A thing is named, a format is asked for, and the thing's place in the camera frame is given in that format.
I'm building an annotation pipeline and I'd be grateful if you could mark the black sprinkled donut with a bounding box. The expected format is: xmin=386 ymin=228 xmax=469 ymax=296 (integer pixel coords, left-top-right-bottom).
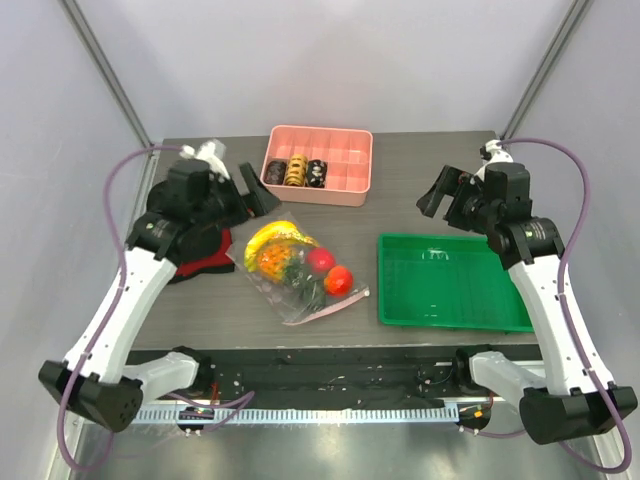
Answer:
xmin=305 ymin=159 xmax=328 ymax=188

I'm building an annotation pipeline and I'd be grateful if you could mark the clear zip top bag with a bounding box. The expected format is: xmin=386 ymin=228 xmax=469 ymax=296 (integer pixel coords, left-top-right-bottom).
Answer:
xmin=226 ymin=212 xmax=370 ymax=326

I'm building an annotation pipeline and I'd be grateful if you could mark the pink compartment box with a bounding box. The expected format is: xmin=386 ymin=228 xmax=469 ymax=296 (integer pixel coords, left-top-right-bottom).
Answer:
xmin=260 ymin=125 xmax=373 ymax=207

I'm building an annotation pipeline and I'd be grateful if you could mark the red fake tomato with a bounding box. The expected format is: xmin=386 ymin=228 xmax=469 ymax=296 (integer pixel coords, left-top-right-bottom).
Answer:
xmin=324 ymin=265 xmax=354 ymax=297

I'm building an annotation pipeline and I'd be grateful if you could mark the right aluminium frame post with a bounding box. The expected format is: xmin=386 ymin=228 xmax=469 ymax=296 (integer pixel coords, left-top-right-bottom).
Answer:
xmin=500 ymin=0 xmax=594 ymax=139

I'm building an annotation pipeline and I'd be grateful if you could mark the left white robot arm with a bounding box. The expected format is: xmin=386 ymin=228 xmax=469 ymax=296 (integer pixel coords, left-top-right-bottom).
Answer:
xmin=38 ymin=160 xmax=280 ymax=433

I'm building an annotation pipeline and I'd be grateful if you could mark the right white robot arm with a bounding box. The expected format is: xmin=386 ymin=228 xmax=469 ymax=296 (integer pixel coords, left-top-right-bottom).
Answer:
xmin=416 ymin=162 xmax=638 ymax=445

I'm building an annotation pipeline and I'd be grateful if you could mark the green plastic tray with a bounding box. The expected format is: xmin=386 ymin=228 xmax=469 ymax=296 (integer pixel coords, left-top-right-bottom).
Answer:
xmin=377 ymin=233 xmax=533 ymax=333

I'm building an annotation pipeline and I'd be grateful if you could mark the yellow striped donut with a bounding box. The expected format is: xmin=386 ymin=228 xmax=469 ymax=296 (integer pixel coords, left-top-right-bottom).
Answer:
xmin=284 ymin=154 xmax=308 ymax=187

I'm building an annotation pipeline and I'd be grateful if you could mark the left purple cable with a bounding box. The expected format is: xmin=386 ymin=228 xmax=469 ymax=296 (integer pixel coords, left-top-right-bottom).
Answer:
xmin=55 ymin=143 xmax=256 ymax=472

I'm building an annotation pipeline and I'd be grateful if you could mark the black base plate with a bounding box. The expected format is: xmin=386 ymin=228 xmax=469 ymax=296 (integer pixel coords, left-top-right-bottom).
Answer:
xmin=124 ymin=347 xmax=546 ymax=407

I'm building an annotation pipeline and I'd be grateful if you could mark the left aluminium frame post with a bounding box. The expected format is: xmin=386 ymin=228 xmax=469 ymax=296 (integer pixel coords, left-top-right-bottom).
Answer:
xmin=57 ymin=0 xmax=154 ymax=151

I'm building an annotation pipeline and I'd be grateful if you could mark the yellow fake banana bunch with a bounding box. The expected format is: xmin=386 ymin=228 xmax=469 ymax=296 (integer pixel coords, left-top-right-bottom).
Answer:
xmin=244 ymin=220 xmax=319 ymax=278

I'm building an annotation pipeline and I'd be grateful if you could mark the fake pineapple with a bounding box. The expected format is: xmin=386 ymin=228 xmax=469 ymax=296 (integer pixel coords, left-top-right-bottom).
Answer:
xmin=259 ymin=245 xmax=327 ymax=313

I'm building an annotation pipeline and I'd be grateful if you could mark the slotted cable duct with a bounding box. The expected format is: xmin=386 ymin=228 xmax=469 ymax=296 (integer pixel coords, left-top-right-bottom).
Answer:
xmin=133 ymin=403 xmax=459 ymax=426

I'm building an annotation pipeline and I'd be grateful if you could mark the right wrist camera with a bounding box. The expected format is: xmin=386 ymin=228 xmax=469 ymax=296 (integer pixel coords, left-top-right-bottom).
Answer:
xmin=475 ymin=139 xmax=514 ymax=180

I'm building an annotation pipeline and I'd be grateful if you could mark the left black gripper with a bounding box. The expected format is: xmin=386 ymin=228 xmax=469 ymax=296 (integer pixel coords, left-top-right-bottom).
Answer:
xmin=195 ymin=164 xmax=282 ymax=232

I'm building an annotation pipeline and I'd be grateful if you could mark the aluminium frame post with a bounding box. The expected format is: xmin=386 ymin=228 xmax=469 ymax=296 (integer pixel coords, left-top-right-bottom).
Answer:
xmin=57 ymin=0 xmax=154 ymax=151
xmin=500 ymin=0 xmax=594 ymax=139

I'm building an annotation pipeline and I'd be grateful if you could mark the dark chocolate donut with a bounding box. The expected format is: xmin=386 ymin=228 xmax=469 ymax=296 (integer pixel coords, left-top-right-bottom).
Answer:
xmin=264 ymin=160 xmax=287 ymax=185

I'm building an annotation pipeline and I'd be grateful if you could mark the black and red cap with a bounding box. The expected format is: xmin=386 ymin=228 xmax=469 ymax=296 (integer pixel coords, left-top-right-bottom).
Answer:
xmin=146 ymin=180 xmax=234 ymax=284

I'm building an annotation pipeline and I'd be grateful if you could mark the red fake apple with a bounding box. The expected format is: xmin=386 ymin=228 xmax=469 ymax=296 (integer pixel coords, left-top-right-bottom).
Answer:
xmin=306 ymin=247 xmax=336 ymax=274

